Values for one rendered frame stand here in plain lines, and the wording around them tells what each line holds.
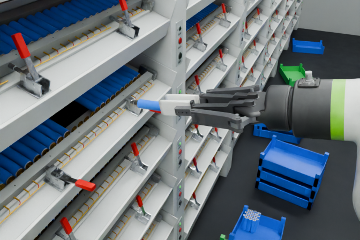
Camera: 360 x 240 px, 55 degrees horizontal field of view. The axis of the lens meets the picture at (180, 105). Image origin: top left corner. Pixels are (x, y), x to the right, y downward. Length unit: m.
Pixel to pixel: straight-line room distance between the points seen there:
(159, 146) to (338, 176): 1.40
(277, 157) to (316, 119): 1.44
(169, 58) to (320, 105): 0.49
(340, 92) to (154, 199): 0.75
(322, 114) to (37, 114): 0.41
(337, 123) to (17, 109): 0.45
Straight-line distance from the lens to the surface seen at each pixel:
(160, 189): 1.16
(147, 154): 0.99
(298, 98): 0.53
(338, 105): 0.53
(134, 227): 1.06
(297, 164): 1.95
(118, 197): 0.88
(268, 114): 0.55
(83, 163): 0.70
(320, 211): 1.98
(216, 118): 0.56
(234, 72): 1.66
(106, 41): 0.71
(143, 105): 0.67
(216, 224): 1.80
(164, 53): 0.92
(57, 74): 0.60
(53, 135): 0.72
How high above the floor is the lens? 1.37
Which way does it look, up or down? 31 degrees down
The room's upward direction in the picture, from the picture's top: straight up
